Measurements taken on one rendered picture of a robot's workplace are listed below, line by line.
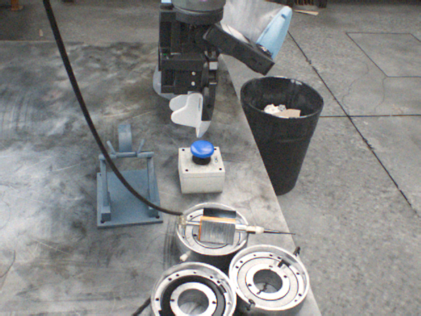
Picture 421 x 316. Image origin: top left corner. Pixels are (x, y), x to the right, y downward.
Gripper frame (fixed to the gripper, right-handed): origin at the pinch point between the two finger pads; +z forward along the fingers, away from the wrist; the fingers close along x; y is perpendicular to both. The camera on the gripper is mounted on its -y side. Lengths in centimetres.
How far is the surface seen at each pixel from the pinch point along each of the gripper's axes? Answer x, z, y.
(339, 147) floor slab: -114, 91, -91
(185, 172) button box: 3.4, 6.1, 3.1
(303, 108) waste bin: -100, 58, -61
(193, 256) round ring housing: 19.3, 7.9, 3.6
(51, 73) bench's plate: -40, 11, 30
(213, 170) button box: 3.1, 6.1, -1.6
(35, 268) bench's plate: 17.3, 10.7, 25.0
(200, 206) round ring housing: 10.6, 6.9, 1.5
